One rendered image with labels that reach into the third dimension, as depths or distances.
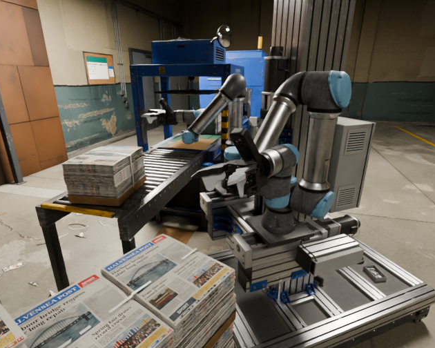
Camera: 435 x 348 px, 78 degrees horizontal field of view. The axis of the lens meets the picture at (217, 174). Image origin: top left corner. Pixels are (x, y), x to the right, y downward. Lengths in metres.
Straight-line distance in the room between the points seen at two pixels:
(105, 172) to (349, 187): 1.26
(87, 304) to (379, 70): 9.82
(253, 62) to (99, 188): 3.65
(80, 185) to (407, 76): 9.75
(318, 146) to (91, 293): 0.88
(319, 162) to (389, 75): 9.21
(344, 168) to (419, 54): 9.03
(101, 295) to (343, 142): 1.19
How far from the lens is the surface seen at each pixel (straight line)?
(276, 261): 1.27
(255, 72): 4.67
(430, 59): 10.50
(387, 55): 10.15
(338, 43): 1.39
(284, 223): 1.18
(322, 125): 1.00
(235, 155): 1.52
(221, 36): 2.37
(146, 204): 1.51
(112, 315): 0.88
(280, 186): 0.82
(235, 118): 1.63
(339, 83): 0.96
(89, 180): 1.53
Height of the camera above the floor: 1.44
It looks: 20 degrees down
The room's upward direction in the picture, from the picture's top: straight up
